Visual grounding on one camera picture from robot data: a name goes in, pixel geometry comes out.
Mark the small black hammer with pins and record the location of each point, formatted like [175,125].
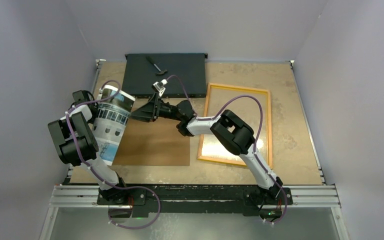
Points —
[160,72]

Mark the yellow wooden picture frame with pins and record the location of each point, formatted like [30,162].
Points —
[268,132]

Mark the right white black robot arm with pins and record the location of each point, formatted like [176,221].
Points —
[236,136]

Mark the sky building photo print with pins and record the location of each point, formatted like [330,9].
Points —
[111,121]

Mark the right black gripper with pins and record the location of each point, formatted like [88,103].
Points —
[150,112]

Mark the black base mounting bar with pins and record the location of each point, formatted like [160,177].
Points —
[248,200]

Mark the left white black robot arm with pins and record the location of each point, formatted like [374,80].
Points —
[75,144]

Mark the black flat box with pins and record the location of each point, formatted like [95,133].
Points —
[186,73]

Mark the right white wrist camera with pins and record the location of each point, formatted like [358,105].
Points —
[159,87]

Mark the brown cardboard backing board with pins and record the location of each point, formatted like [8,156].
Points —
[155,143]

